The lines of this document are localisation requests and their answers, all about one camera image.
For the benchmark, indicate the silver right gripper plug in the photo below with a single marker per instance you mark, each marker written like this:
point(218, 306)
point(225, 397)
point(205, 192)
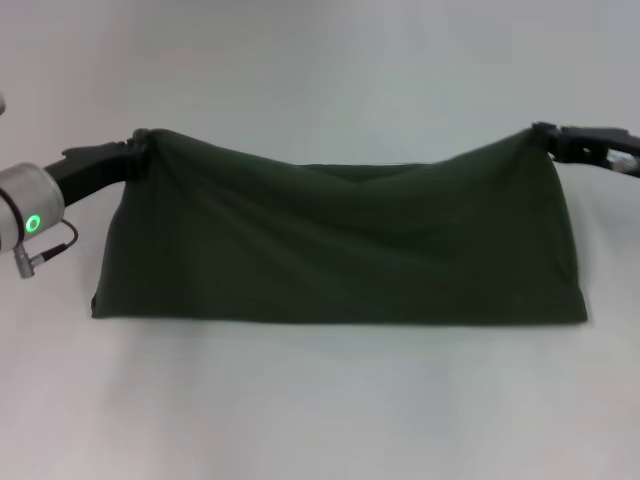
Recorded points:
point(622, 161)

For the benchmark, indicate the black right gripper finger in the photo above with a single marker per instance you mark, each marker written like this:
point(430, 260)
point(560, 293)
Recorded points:
point(545, 129)
point(550, 149)

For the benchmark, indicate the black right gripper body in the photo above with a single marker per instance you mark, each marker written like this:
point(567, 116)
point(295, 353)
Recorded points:
point(600, 147)

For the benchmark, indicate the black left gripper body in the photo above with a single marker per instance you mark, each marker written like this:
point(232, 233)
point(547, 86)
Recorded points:
point(90, 170)

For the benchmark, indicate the dark green shirt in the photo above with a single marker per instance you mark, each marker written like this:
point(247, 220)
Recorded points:
point(340, 240)

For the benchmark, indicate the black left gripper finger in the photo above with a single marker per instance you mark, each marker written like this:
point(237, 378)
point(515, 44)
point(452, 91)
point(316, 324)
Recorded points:
point(140, 142)
point(142, 167)

